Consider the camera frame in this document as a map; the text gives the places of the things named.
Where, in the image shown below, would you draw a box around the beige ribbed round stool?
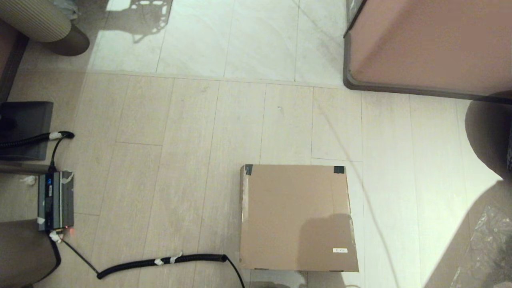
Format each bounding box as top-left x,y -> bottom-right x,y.
0,0 -> 90,56

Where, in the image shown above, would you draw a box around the black corrugated conduit, taped end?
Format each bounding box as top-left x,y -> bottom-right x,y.
0,132 -> 76,149

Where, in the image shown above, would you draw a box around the thin black plug cable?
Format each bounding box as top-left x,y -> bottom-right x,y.
49,134 -> 70,173

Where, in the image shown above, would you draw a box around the dark brown wooden furniture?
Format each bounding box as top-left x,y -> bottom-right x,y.
0,20 -> 29,102

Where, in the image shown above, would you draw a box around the pink cabinet with grey base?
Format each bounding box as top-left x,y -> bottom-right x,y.
343,0 -> 512,100

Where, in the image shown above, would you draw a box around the black corrugated conduit, two tapes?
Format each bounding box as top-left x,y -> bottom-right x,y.
97,253 -> 245,288

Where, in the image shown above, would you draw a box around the brown cardboard shoe box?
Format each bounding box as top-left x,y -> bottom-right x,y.
239,164 -> 359,272

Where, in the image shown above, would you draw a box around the dark grey floor mat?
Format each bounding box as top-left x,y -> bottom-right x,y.
0,102 -> 54,161

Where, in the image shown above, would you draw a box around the grey black power supply box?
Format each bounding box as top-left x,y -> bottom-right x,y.
38,171 -> 75,232

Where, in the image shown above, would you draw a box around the grey crumpled cloth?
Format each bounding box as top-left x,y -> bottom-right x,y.
50,0 -> 79,19

